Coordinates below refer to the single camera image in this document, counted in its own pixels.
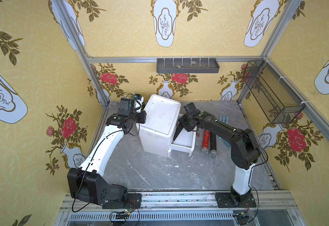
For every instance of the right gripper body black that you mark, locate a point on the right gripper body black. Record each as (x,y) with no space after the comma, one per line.
(186,122)

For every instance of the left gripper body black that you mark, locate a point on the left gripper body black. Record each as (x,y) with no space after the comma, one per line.
(141,117)

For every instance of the white drawer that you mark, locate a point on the white drawer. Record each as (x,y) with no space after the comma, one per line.
(185,142)

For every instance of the white three-drawer cabinet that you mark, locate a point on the white three-drawer cabinet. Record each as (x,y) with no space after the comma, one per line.
(156,134)

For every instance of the red glitter microphone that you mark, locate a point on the red glitter microphone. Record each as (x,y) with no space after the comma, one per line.
(205,144)

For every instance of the black microphone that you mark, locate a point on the black microphone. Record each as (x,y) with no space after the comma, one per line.
(178,131)
(213,145)

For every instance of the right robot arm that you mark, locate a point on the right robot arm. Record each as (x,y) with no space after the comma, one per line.
(245,151)

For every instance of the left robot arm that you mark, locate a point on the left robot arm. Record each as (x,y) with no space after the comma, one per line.
(87,182)

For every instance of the light blue garden fork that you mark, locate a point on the light blue garden fork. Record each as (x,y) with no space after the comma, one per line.
(224,119)

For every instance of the teal gardening glove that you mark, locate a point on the teal gardening glove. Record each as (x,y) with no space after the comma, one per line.
(227,143)

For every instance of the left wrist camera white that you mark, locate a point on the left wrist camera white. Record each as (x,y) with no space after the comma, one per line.
(139,100)

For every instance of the grey wall shelf tray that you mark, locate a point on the grey wall shelf tray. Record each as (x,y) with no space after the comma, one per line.
(191,65)

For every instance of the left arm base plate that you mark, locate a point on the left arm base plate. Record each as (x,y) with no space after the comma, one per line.
(131,200)

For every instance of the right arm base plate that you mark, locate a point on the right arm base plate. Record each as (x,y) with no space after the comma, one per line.
(234,200)

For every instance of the black wire mesh basket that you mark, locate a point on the black wire mesh basket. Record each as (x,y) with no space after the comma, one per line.
(277,100)

